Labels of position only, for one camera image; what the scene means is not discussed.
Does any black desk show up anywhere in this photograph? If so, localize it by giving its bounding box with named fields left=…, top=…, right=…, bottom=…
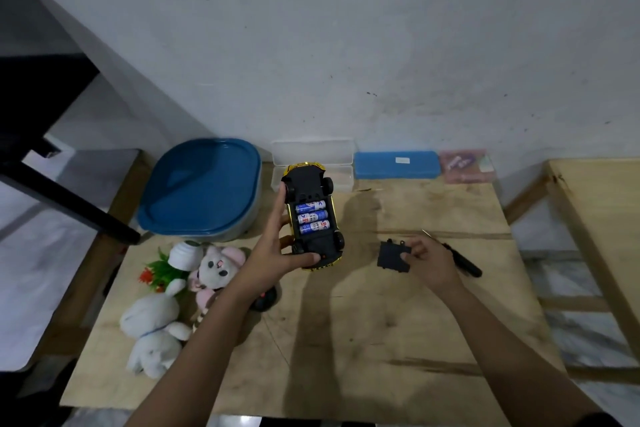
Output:
left=0, top=0, right=142, bottom=246

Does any pink plush toy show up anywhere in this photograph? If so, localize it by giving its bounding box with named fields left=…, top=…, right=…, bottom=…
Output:
left=186, top=245, right=249, bottom=333

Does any light wooden table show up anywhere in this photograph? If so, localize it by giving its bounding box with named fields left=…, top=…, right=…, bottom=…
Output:
left=502, top=157, right=640, bottom=385

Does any clear plastic case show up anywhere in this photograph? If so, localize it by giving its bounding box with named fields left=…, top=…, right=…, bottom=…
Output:
left=270, top=137, right=356, bottom=194

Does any black handled screwdriver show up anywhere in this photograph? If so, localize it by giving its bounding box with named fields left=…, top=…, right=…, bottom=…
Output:
left=421, top=229, right=484, bottom=278

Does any black remote controller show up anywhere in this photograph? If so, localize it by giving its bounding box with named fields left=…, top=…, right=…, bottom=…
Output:
left=248, top=287, right=282, bottom=313

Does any person's right hand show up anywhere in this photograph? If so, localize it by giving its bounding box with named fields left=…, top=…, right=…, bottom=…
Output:
left=401, top=236, right=464, bottom=293

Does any white plush rabbit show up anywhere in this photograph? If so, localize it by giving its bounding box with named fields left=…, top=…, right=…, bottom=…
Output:
left=119, top=279, right=194, bottom=380

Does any person's right forearm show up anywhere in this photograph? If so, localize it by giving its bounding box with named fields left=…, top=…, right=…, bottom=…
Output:
left=440, top=282, right=610, bottom=427

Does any pink pencil case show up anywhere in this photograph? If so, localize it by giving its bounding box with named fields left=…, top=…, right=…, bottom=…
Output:
left=439, top=148, right=497, bottom=186

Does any grey container with blue lid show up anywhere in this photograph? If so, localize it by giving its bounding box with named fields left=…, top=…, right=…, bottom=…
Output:
left=137, top=137, right=263, bottom=244

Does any artificial plant in white pot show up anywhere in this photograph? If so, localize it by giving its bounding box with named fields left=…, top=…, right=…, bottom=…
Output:
left=139, top=241, right=205, bottom=293

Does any blue pencil case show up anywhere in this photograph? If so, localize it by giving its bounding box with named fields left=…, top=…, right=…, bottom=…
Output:
left=352, top=150, right=442, bottom=182

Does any person's left forearm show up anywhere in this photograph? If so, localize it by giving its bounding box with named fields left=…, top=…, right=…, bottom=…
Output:
left=124, top=283, right=262, bottom=427

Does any person's left hand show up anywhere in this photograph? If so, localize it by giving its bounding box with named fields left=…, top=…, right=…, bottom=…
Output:
left=239, top=182, right=322, bottom=303

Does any black battery cover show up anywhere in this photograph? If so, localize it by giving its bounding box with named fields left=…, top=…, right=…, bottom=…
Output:
left=376, top=239, right=414, bottom=275

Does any yellow toy car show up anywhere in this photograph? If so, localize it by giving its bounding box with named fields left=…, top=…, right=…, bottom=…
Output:
left=281, top=161, right=347, bottom=271

